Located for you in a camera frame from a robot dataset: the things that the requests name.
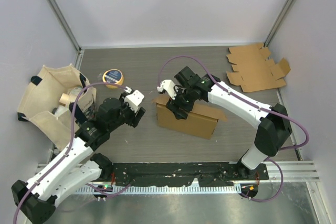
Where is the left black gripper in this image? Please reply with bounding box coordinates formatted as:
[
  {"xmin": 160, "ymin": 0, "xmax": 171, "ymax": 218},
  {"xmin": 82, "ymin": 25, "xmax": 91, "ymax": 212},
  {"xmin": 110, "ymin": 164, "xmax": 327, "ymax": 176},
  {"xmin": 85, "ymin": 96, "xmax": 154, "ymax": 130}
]
[{"xmin": 108, "ymin": 92, "xmax": 145, "ymax": 131}]

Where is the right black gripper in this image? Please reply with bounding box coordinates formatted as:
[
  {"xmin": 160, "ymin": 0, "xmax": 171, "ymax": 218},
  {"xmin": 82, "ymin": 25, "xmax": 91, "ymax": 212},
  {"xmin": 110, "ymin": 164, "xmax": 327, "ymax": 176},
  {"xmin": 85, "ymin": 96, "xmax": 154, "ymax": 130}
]
[{"xmin": 166, "ymin": 86, "xmax": 195, "ymax": 120}]

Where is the large brown cardboard box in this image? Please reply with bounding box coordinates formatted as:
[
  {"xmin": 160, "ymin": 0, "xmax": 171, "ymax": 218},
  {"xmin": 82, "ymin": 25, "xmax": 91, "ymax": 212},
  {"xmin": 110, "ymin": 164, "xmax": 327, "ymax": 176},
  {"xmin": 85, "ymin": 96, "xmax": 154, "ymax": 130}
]
[{"xmin": 152, "ymin": 94, "xmax": 227, "ymax": 140}]

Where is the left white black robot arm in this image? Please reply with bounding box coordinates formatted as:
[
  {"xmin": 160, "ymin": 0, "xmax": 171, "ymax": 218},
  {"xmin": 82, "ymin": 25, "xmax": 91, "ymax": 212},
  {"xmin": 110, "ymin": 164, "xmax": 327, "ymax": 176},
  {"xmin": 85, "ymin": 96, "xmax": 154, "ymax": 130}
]
[{"xmin": 12, "ymin": 91, "xmax": 145, "ymax": 223}]

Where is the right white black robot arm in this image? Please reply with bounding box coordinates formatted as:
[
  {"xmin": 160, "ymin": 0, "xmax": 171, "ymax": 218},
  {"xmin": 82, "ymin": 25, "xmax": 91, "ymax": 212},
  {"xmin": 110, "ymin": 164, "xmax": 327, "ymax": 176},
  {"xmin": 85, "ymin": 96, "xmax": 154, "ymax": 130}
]
[{"xmin": 157, "ymin": 67, "xmax": 292, "ymax": 179}]

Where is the yellow masking tape roll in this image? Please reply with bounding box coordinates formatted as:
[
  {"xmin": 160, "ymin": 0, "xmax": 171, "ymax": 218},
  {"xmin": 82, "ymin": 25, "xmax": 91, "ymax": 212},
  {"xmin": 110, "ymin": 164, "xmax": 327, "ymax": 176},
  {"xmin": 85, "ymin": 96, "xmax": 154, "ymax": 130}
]
[{"xmin": 102, "ymin": 69, "xmax": 124, "ymax": 89}]

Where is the cardboard tube in bag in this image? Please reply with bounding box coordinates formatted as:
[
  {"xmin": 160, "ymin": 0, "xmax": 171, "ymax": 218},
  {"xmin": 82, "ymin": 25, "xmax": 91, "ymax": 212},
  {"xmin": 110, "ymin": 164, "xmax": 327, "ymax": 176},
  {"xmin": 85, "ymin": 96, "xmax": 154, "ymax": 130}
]
[{"xmin": 59, "ymin": 93, "xmax": 71, "ymax": 106}]

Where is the beige canvas tote bag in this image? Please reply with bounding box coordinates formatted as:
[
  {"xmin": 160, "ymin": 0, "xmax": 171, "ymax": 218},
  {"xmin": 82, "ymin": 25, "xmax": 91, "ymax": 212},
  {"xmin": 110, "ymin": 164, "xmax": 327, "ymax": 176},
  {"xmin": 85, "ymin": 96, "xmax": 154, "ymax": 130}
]
[{"xmin": 17, "ymin": 65, "xmax": 90, "ymax": 151}]

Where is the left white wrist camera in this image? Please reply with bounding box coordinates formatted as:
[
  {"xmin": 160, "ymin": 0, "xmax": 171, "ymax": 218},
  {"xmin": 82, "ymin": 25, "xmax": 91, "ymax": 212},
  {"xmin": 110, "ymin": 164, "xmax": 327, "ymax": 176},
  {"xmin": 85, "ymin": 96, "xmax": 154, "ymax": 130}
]
[{"xmin": 124, "ymin": 87, "xmax": 144, "ymax": 112}]

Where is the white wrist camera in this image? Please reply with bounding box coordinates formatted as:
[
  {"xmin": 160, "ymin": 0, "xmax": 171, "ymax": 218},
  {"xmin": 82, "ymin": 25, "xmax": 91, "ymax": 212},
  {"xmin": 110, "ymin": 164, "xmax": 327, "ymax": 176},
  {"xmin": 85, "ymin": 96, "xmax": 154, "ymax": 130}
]
[
  {"xmin": 157, "ymin": 79, "xmax": 177, "ymax": 100},
  {"xmin": 124, "ymin": 87, "xmax": 144, "ymax": 112}
]

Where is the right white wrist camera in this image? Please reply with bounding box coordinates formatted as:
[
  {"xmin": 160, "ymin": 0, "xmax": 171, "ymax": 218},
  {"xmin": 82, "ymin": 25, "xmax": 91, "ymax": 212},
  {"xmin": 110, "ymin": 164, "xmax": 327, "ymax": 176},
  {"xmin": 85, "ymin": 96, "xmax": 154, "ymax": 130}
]
[{"xmin": 157, "ymin": 79, "xmax": 177, "ymax": 100}]

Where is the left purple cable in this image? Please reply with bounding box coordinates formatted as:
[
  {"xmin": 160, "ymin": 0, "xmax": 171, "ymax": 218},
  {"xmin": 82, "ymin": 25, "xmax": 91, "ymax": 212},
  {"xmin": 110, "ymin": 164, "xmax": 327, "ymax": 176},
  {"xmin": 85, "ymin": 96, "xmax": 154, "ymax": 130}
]
[{"xmin": 13, "ymin": 82, "xmax": 132, "ymax": 224}]

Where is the purple cable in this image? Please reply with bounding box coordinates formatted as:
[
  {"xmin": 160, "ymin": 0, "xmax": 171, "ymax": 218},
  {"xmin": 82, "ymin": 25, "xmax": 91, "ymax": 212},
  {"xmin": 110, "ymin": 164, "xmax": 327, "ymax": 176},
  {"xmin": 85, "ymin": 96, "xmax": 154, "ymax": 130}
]
[
  {"xmin": 13, "ymin": 82, "xmax": 132, "ymax": 224},
  {"xmin": 156, "ymin": 55, "xmax": 310, "ymax": 204}
]

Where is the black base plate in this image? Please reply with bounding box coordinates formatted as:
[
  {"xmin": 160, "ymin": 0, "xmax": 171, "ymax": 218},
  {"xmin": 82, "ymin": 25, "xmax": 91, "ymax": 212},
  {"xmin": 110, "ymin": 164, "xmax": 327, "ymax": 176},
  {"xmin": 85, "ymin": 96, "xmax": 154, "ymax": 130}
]
[{"xmin": 81, "ymin": 161, "xmax": 269, "ymax": 187}]

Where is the white slotted cable duct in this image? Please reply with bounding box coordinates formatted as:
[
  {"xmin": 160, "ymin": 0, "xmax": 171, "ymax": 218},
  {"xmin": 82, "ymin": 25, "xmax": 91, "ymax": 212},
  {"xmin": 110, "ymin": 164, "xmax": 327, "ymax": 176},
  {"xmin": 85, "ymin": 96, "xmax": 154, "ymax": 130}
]
[{"xmin": 76, "ymin": 183, "xmax": 242, "ymax": 195}]

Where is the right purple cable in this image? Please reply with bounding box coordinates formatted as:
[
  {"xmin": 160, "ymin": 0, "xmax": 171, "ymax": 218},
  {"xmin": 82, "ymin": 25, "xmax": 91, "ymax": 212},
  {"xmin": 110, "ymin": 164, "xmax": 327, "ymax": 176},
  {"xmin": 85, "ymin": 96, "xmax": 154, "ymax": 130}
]
[{"xmin": 156, "ymin": 55, "xmax": 310, "ymax": 204}]

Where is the left aluminium frame post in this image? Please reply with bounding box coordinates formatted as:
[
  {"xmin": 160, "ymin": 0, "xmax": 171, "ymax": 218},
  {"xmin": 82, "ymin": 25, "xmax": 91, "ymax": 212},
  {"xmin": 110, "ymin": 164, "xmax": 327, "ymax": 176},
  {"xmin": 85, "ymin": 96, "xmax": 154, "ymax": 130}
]
[{"xmin": 46, "ymin": 0, "xmax": 81, "ymax": 53}]

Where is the aluminium frame post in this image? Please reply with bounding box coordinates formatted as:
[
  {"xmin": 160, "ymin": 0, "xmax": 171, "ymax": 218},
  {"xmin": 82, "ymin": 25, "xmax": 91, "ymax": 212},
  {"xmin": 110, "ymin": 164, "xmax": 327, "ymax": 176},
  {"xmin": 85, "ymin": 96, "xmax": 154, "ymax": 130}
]
[
  {"xmin": 46, "ymin": 0, "xmax": 81, "ymax": 53},
  {"xmin": 264, "ymin": 0, "xmax": 296, "ymax": 47}
]

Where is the right aluminium frame post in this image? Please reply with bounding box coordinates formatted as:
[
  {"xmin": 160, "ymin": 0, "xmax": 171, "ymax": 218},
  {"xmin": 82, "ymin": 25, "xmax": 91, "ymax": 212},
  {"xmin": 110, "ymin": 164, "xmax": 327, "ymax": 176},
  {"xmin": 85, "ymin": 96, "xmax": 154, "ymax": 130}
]
[{"xmin": 264, "ymin": 0, "xmax": 296, "ymax": 47}]

